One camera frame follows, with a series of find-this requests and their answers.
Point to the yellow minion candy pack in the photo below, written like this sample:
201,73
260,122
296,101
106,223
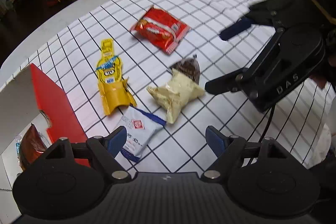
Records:
109,67

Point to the light blue snack packet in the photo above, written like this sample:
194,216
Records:
17,146

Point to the white blue snack packet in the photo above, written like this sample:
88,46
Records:
140,128

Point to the white black grid tablecloth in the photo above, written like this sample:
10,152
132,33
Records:
70,59

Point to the yellow snack packet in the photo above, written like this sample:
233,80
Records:
114,95

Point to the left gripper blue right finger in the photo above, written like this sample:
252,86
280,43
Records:
216,140

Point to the copper brown snack packet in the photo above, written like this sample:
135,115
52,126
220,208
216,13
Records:
32,145

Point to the cream snack packet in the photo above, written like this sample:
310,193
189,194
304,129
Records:
174,95

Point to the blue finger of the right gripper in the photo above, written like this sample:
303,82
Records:
234,29
225,83

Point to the red snack bag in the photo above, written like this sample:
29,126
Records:
161,29

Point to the red and white cardboard box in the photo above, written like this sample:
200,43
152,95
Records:
31,97

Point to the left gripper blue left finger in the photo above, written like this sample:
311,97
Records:
115,141

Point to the dark brown snack packet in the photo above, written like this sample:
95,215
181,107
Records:
189,66

